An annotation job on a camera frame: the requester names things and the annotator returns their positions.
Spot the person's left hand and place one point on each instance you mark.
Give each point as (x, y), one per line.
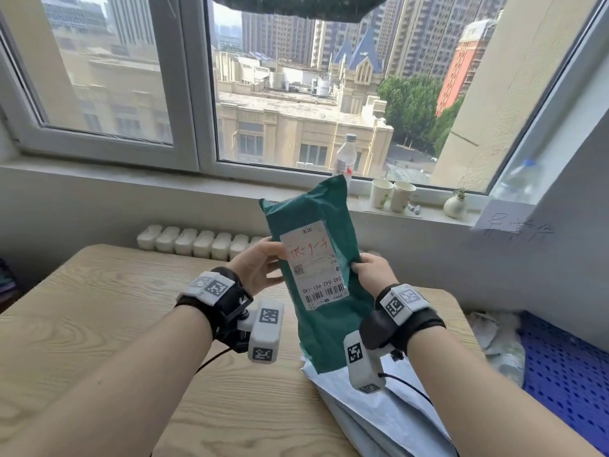
(257, 266)

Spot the person's right hand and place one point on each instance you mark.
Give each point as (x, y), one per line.
(376, 273)

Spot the teal mailer parcel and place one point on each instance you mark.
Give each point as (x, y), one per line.
(323, 204)

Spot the person's right forearm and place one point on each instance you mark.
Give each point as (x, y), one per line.
(490, 409)

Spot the white radiator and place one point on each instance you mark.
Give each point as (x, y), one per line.
(190, 242)

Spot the small white vase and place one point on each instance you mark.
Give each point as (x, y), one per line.
(454, 206)

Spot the clear plastic bottle red label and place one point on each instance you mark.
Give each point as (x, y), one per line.
(345, 159)

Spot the white crumpled cloth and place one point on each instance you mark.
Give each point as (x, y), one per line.
(485, 328)

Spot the small clear plastic bottle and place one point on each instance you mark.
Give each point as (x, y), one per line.
(511, 356)

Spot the wooden table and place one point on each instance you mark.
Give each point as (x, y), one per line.
(95, 304)

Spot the large clear plastic bottle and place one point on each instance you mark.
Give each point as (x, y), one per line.
(518, 183)

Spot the blue perforated plastic panel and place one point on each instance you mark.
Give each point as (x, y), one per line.
(566, 376)

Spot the beige window cover sheet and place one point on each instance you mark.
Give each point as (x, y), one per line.
(514, 90)

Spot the green dotted cloth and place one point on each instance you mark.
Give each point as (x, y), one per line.
(304, 4)

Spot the white wrist camera with markers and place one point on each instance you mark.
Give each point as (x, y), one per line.
(266, 333)
(361, 361)

